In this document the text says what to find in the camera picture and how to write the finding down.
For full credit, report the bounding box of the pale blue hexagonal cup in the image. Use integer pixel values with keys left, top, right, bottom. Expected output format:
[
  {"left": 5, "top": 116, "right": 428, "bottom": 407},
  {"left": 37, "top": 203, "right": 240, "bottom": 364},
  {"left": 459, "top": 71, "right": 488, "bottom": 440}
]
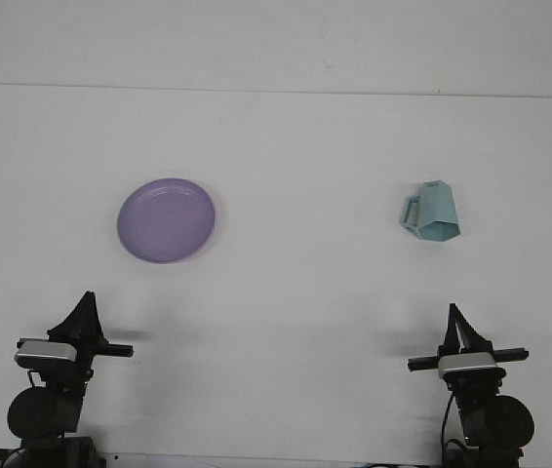
[{"left": 398, "top": 180, "right": 463, "bottom": 242}]

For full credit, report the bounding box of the round purple plate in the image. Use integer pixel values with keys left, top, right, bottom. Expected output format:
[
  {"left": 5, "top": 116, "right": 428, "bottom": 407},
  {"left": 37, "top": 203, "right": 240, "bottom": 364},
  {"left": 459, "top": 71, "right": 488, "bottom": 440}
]
[{"left": 116, "top": 176, "right": 217, "bottom": 265}]

